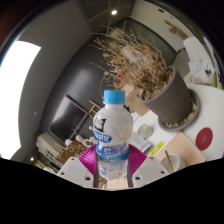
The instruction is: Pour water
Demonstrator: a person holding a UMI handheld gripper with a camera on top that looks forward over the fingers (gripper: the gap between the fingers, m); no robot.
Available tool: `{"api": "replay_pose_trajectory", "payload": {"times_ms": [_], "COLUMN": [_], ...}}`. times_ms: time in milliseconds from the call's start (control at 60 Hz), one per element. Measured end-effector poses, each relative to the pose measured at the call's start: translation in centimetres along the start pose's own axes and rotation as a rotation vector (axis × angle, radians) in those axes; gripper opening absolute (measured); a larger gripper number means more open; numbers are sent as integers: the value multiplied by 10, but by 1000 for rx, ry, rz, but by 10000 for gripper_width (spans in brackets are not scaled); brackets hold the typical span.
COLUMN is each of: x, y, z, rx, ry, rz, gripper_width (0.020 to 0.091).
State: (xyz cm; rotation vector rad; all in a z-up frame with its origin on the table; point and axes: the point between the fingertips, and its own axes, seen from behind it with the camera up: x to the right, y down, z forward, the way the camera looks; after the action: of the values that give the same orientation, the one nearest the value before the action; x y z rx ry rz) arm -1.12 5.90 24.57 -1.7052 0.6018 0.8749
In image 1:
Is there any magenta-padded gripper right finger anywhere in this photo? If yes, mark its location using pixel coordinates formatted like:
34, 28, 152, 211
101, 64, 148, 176
126, 143, 170, 189

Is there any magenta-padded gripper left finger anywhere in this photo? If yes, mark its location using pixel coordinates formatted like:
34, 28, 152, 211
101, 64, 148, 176
56, 143, 100, 189

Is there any white blue-capped drink bottle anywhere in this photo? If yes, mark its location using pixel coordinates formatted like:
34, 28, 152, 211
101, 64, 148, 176
93, 89, 134, 183

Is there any golden brown relief sculpture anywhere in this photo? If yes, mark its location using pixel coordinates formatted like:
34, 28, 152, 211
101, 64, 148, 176
54, 138, 99, 166

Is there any newspaper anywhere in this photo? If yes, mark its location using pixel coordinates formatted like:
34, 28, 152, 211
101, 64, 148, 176
128, 131, 153, 154

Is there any yellow tag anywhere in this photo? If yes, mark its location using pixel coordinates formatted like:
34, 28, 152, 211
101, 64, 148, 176
148, 141, 165, 158

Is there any wooden stir stick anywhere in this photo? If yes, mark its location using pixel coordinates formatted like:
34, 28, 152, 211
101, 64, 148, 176
164, 149, 175, 174

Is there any white notice board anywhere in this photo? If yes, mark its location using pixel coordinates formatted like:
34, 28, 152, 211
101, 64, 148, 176
35, 132, 64, 164

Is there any wooden easel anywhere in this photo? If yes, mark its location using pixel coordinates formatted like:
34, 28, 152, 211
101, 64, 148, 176
78, 99, 103, 131

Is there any cardboard box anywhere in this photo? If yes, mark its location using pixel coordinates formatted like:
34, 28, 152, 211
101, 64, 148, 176
121, 84, 151, 118

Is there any dried plant in grey pot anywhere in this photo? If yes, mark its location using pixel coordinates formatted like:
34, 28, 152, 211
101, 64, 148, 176
89, 24, 193, 125

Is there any flat round red coaster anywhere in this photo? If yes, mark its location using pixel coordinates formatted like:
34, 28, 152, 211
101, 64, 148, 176
195, 127, 214, 151

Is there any grey plant saucer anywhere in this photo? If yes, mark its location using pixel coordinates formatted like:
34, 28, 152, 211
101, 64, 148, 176
157, 88, 202, 133

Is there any long ceiling light panel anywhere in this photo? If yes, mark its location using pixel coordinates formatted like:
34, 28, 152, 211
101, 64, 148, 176
0, 39, 42, 160

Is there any paper sheets stack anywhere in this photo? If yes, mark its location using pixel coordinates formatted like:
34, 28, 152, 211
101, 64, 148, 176
188, 59, 216, 84

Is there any white chair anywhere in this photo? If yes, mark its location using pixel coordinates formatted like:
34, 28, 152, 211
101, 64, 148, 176
182, 35, 218, 84

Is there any wooden figure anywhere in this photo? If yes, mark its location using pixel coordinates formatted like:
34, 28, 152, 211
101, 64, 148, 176
164, 19, 189, 40

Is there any black wall screen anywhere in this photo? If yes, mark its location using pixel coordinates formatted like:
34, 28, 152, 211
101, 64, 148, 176
48, 94, 89, 141

